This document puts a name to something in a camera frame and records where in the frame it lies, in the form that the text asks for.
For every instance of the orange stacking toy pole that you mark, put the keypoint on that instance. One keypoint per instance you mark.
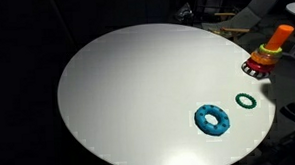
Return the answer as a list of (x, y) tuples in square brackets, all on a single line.
[(279, 36)]

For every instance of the grey lounge chair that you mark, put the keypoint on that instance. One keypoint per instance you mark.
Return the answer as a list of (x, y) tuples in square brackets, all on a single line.
[(248, 16)]

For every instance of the white round pedestal table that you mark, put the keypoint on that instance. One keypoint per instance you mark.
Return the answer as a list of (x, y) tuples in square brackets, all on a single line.
[(138, 93)]

